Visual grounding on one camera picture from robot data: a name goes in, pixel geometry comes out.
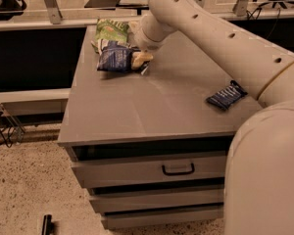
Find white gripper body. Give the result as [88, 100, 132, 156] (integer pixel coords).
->
[133, 14, 172, 52]

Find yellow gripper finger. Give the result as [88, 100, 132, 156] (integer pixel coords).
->
[128, 21, 140, 37]
[131, 52, 153, 71]

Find blue chip bag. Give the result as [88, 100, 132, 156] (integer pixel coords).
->
[96, 38, 151, 76]

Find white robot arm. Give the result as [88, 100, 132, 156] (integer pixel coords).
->
[134, 0, 294, 235]

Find green jalapeno chip bag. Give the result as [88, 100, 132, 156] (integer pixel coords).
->
[91, 19, 129, 52]

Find grey drawer cabinet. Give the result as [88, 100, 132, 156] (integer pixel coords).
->
[58, 26, 260, 219]

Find dark blue snack bar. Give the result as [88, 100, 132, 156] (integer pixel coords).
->
[206, 80, 248, 112]

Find top grey drawer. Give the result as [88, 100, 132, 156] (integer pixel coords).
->
[72, 151, 226, 189]

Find grey drawer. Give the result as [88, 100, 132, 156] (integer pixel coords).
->
[89, 188, 223, 213]
[101, 205, 223, 230]
[72, 151, 226, 189]

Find metal glass railing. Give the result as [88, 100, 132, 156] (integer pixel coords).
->
[0, 0, 294, 32]

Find middle grey drawer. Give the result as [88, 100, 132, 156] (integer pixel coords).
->
[89, 188, 223, 213]

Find bottom grey drawer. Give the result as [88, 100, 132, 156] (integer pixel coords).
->
[101, 205, 223, 230]

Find black cylindrical floor object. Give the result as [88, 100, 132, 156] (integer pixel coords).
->
[41, 214, 54, 235]

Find black drawer handle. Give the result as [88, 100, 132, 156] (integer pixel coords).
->
[162, 163, 195, 176]

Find black cables on left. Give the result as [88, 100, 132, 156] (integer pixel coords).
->
[0, 105, 25, 149]

